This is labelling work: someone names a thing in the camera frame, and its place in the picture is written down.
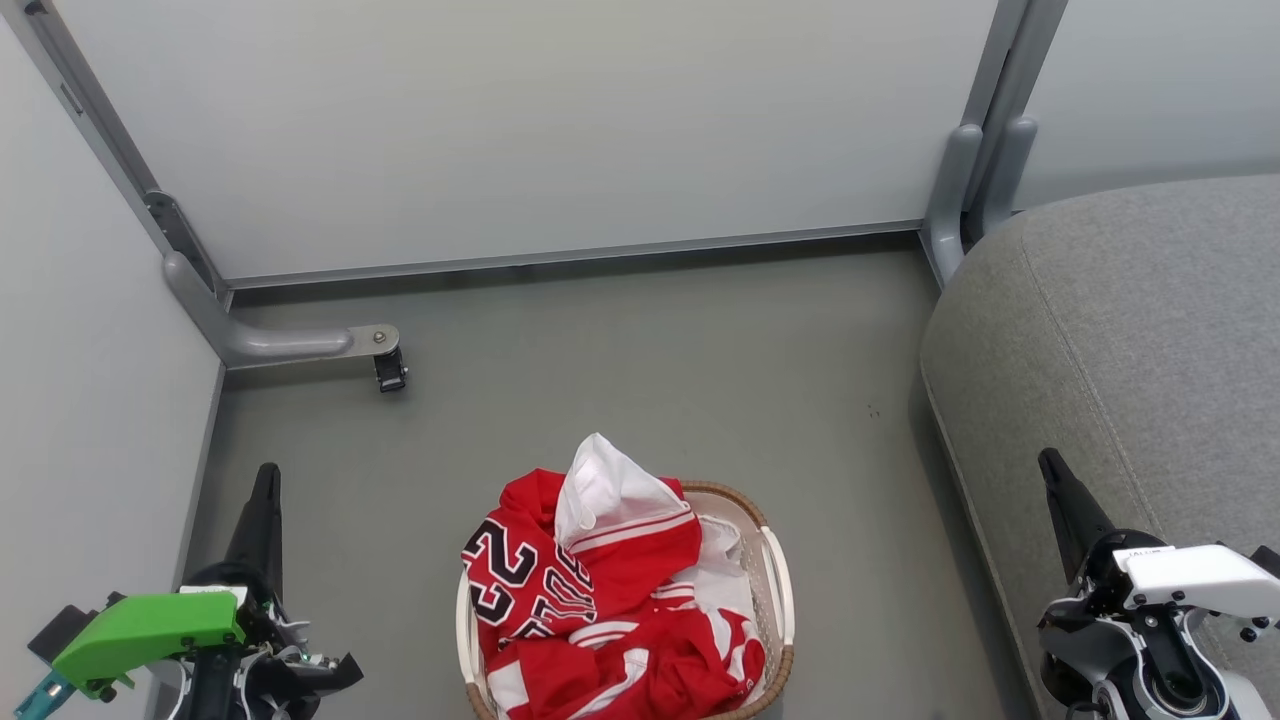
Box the grey partition foot with bracket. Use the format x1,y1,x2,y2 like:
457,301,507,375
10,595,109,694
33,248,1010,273
162,250,401,369

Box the grey fabric sofa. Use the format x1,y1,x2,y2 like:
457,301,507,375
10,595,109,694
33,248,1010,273
920,175,1280,720

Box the red basketball jersey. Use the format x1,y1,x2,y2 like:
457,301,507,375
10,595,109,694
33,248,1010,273
462,433,767,720

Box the white laundry basket brown rim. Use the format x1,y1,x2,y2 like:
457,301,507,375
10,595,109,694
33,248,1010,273
455,480,797,720

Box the teal plug left black cable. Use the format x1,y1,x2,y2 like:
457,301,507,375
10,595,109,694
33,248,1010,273
14,668,73,720

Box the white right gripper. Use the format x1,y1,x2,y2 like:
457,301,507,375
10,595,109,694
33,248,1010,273
1038,448,1280,621

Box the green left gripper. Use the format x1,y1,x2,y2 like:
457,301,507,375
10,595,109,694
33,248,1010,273
50,462,303,701

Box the grey partition post with hinge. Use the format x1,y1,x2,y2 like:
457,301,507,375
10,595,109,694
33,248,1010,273
0,0,233,301

